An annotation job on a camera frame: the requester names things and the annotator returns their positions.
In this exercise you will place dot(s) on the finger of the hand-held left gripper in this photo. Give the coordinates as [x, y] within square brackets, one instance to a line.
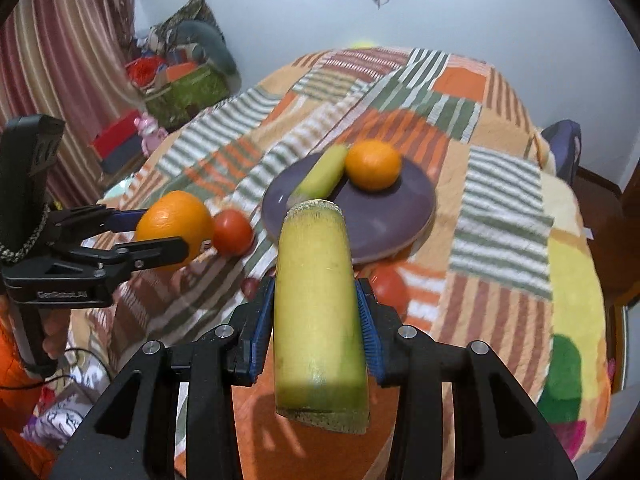
[155, 252]
[127, 220]

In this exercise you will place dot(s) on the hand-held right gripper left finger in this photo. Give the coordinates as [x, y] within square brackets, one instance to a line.
[262, 332]

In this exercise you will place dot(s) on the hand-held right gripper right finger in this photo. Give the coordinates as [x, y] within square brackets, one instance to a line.
[366, 332]

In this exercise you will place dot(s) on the large orange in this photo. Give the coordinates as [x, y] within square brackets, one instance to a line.
[172, 217]

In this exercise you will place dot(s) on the large yellow-green sugarcane piece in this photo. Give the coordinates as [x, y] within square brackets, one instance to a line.
[315, 300]

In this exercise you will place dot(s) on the purple plate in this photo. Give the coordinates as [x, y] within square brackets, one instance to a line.
[385, 220]

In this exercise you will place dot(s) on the person's left forearm orange sleeve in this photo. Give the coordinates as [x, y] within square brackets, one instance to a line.
[15, 400]

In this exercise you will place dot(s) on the person's left hand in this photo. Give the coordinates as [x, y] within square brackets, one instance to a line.
[55, 332]

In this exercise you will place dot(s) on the small dark red fruit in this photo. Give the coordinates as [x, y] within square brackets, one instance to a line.
[250, 286]

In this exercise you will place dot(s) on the red tomato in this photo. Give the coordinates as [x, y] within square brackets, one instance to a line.
[233, 232]
[392, 290]

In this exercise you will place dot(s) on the red box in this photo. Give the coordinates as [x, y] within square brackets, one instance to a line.
[117, 132]

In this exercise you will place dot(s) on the pink plush toy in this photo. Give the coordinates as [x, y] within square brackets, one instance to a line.
[150, 132]

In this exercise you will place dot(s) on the striped curtain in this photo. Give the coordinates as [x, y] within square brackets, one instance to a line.
[75, 35]

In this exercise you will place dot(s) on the green bag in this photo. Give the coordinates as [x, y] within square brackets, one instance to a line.
[190, 95]

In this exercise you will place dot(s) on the red bag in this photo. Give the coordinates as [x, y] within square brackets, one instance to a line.
[145, 70]

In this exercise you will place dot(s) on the small yellow-green sugarcane piece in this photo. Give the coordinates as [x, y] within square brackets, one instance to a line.
[322, 175]

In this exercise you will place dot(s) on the small orange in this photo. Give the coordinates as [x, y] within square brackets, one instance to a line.
[373, 165]

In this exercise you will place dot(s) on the white patterned cloth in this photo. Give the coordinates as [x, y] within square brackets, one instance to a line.
[65, 410]

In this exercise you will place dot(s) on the grey cushion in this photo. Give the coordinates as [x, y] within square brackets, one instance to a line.
[215, 42]

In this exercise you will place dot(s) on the patterned pillow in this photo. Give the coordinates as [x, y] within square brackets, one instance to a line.
[192, 12]

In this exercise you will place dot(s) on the striped patchwork blanket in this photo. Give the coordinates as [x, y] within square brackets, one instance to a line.
[500, 125]

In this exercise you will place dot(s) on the blue chair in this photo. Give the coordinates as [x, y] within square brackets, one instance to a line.
[565, 145]

